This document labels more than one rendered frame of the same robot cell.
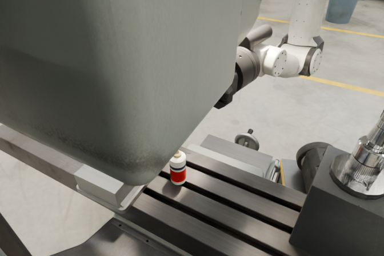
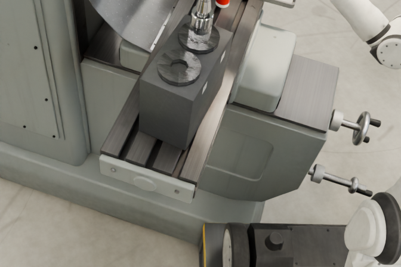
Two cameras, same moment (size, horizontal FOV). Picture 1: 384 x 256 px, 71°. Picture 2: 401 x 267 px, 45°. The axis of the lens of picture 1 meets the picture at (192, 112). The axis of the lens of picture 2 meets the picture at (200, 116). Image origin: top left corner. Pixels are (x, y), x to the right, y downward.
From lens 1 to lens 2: 1.09 m
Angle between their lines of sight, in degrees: 50
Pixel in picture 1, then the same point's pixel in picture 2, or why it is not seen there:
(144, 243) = (172, 6)
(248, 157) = (314, 106)
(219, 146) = (322, 77)
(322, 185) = (186, 18)
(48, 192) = (276, 17)
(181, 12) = not seen: outside the picture
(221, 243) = (170, 30)
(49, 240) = not seen: hidden behind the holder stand
